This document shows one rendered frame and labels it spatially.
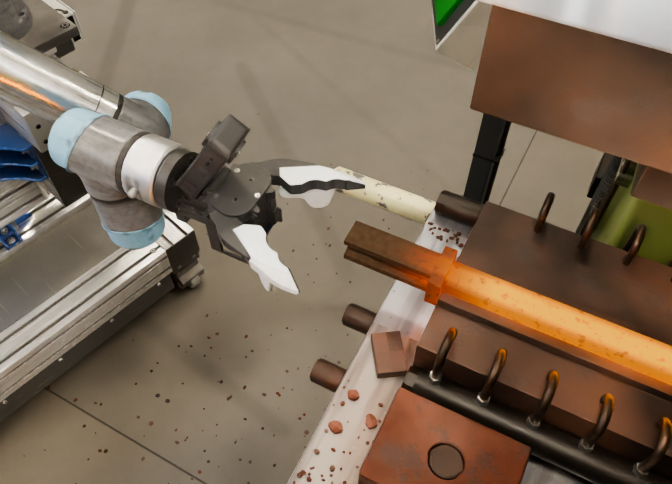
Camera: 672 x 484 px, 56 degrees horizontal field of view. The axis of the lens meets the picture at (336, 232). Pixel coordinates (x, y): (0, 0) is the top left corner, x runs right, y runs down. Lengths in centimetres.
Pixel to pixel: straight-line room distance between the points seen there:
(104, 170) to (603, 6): 59
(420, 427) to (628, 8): 40
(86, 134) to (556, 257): 51
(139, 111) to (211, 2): 192
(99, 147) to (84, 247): 99
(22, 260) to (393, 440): 133
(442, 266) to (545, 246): 13
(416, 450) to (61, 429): 127
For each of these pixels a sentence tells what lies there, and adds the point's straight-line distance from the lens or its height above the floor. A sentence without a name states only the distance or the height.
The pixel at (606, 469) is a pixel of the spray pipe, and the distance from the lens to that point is 60.
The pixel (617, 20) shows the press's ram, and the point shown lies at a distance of 25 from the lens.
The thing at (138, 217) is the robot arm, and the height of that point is 89.
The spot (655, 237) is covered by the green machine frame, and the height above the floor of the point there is 95.
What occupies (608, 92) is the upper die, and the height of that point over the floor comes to 131.
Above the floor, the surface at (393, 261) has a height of 101.
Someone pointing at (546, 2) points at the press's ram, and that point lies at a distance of 26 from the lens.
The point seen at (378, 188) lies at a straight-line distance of 115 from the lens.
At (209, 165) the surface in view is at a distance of 63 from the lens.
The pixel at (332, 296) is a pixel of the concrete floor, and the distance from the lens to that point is 176.
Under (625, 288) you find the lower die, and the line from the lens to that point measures 67.
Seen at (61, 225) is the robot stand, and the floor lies 21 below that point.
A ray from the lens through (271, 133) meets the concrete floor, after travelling 218.
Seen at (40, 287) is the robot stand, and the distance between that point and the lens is 169.
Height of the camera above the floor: 151
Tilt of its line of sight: 53 degrees down
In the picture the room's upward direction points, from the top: straight up
